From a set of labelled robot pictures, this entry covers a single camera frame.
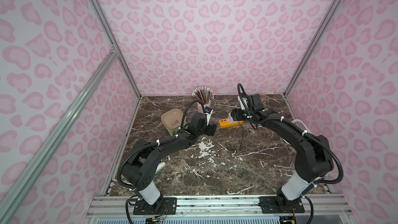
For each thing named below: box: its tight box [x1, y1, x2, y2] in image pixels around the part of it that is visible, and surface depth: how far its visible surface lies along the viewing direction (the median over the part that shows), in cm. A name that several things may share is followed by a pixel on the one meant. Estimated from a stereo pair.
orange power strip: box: [218, 118, 244, 129], surface depth 103 cm
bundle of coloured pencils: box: [191, 86, 216, 105], surface depth 105 cm
